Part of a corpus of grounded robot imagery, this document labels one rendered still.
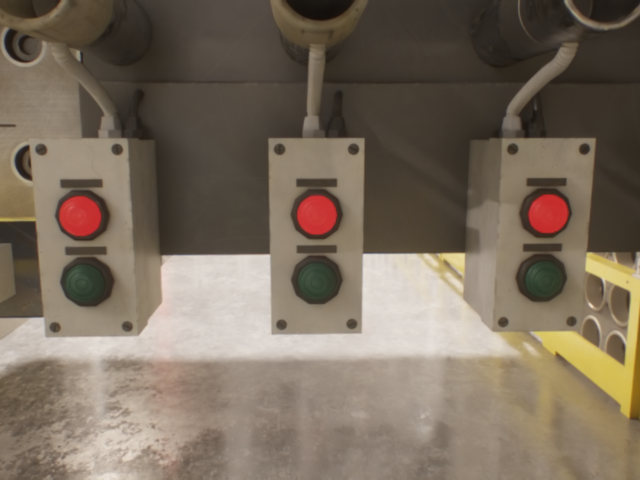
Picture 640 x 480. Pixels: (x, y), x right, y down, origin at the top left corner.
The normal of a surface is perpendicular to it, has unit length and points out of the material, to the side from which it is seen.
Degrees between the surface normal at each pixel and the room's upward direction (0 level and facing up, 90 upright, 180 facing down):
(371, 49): 90
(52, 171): 90
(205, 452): 0
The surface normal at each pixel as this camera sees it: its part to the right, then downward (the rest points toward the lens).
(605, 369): -1.00, 0.00
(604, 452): 0.00, -0.99
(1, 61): 0.04, 0.17
